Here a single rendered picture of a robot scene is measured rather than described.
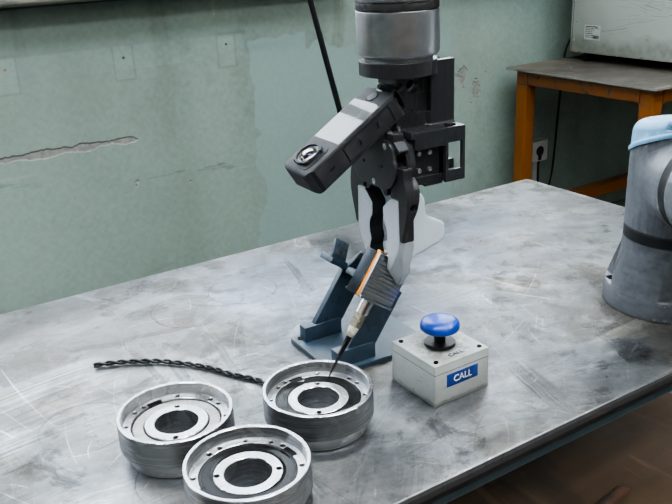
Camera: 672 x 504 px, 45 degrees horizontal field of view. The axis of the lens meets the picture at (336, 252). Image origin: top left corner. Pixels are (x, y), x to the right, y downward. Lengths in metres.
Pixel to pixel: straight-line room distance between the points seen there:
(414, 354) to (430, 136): 0.22
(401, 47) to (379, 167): 0.11
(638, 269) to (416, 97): 0.39
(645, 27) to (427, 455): 2.32
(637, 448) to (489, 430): 0.48
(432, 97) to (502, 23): 2.29
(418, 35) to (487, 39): 2.29
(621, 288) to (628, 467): 0.28
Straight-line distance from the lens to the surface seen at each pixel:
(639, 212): 1.01
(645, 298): 1.02
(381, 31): 0.72
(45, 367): 0.97
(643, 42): 2.93
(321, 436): 0.74
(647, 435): 1.28
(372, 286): 0.78
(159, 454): 0.73
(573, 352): 0.93
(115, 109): 2.32
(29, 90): 2.25
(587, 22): 3.08
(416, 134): 0.74
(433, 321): 0.82
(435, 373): 0.80
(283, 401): 0.78
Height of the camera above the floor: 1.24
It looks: 21 degrees down
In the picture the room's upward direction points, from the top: 3 degrees counter-clockwise
